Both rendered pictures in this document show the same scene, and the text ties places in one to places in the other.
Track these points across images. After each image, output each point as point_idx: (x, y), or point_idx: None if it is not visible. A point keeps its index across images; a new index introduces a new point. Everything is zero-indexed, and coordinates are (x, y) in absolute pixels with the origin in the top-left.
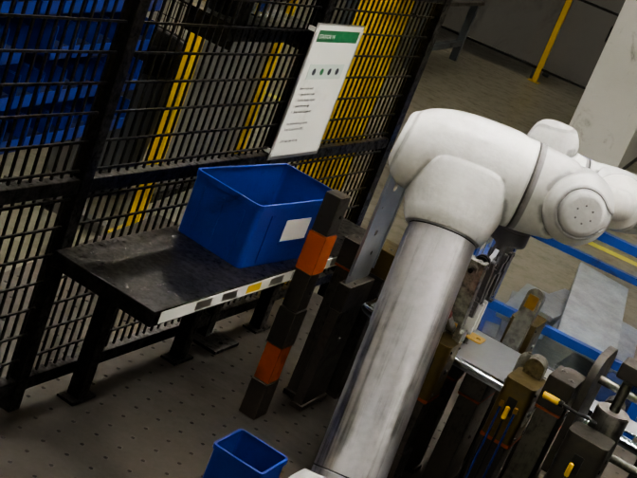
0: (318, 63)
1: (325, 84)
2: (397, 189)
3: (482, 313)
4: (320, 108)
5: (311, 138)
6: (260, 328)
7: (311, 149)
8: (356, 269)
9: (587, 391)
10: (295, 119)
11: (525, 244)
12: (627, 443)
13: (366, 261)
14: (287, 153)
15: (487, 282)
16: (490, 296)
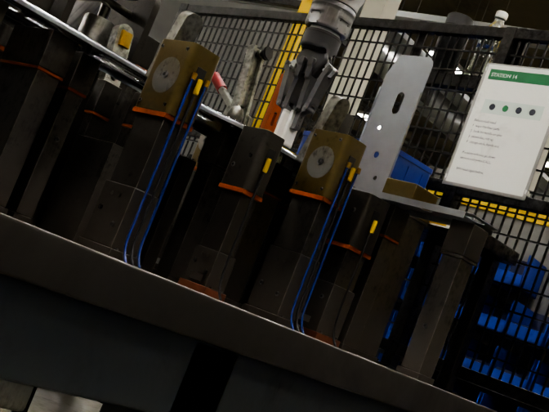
0: (498, 99)
1: (516, 123)
2: (399, 113)
3: (287, 122)
4: (515, 147)
5: (508, 179)
6: (436, 384)
7: (511, 192)
8: (354, 188)
9: (109, 16)
10: (475, 150)
11: (306, 36)
12: (118, 73)
13: (368, 185)
14: (470, 184)
15: (282, 81)
16: (298, 106)
